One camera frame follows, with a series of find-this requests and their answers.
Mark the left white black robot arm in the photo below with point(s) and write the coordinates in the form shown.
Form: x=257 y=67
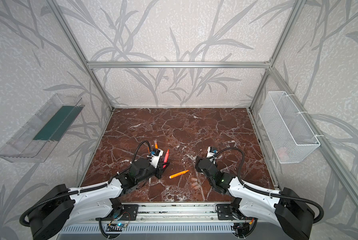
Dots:
x=35 y=216

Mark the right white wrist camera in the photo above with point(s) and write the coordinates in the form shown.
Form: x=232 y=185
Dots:
x=211 y=152

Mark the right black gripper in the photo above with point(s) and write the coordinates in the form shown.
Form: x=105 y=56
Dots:
x=201 y=163

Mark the pink highlighter pair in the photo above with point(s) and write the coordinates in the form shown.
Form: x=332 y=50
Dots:
x=166 y=158

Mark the translucent pen cap lowest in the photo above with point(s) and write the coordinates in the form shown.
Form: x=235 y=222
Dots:
x=196 y=186

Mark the aluminium frame crossbar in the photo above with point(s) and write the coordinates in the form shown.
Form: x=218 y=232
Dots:
x=211 y=65

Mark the clear plastic wall tray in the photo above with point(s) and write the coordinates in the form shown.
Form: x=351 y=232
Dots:
x=35 y=141

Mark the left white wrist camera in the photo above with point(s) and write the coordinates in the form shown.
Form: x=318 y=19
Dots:
x=155 y=156

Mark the white wire mesh basket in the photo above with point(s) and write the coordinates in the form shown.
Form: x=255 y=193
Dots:
x=289 y=133

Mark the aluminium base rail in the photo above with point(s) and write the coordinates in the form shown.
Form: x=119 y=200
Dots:
x=173 y=213

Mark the orange highlighter lower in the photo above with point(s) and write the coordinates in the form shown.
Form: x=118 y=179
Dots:
x=179 y=174

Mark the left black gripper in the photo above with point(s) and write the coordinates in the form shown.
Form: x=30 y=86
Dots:
x=160 y=169

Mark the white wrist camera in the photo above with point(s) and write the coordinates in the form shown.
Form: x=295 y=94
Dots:
x=155 y=156
x=211 y=152

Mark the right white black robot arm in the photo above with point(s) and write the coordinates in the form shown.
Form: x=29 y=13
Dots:
x=284 y=209

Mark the small green circuit board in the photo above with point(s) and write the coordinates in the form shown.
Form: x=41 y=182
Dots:
x=116 y=227

